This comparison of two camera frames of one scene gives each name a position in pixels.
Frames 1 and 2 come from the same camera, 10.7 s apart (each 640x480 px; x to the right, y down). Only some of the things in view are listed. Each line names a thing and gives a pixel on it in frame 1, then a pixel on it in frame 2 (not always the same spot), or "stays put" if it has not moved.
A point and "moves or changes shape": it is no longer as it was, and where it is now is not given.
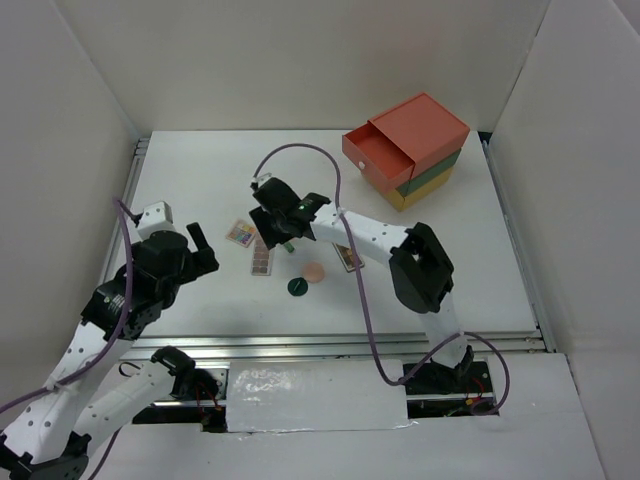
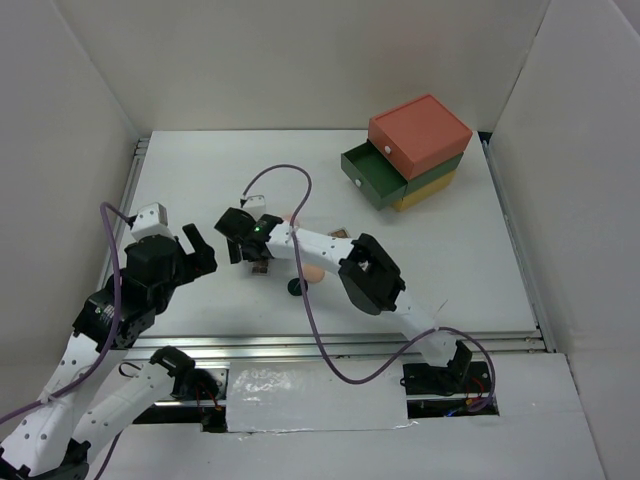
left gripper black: x=202 y=261 stays put
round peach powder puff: x=313 y=271 stays put
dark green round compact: x=298 y=286 stays put
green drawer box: x=407 y=187 moves or changes shape
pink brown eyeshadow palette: x=261 y=260 stays put
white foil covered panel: x=294 y=395 stays put
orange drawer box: x=398 y=145 moves or changes shape
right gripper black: x=271 y=236 → x=237 y=252
